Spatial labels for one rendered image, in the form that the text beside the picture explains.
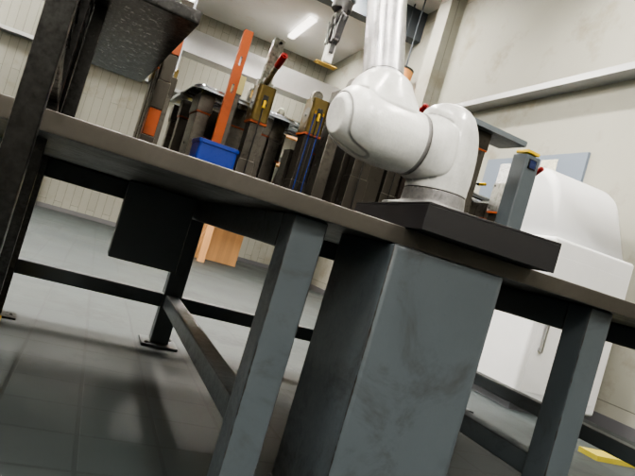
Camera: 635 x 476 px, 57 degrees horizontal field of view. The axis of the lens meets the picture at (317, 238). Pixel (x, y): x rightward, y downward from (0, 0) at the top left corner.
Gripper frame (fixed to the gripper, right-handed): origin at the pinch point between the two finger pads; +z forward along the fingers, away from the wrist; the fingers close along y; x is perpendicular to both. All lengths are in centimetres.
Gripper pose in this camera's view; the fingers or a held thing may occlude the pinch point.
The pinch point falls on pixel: (328, 54)
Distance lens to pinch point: 222.0
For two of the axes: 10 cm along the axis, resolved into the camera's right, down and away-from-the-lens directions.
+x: -8.9, -2.7, -3.8
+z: -2.8, 9.6, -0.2
